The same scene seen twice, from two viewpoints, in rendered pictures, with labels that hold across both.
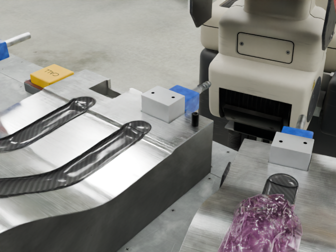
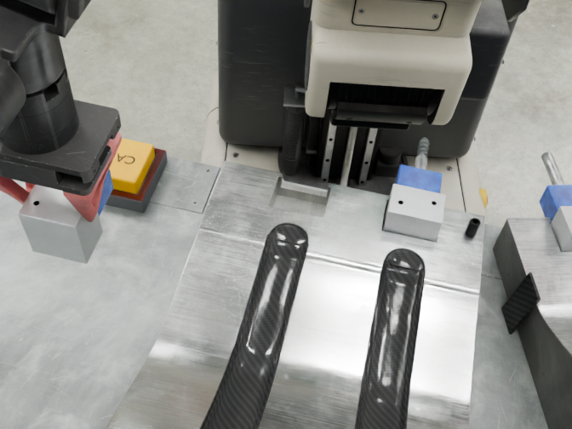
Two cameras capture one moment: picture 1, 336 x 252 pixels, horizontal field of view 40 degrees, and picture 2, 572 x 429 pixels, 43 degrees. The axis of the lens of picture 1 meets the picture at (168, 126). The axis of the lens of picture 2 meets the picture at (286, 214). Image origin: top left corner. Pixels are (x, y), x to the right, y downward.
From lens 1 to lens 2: 46 cm
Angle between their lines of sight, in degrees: 29
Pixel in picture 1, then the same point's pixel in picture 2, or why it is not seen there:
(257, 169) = (557, 267)
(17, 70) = not seen: hidden behind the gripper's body
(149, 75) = not seen: outside the picture
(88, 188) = (429, 398)
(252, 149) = (529, 234)
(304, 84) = (466, 62)
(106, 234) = not seen: outside the picture
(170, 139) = (463, 272)
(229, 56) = (338, 31)
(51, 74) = (122, 162)
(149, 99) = (405, 216)
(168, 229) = (478, 383)
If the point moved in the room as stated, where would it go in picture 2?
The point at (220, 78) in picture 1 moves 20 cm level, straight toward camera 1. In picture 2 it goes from (334, 70) to (395, 173)
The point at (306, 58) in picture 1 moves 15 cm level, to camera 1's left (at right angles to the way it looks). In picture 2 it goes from (462, 21) to (367, 48)
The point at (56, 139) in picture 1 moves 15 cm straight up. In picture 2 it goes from (310, 326) to (329, 215)
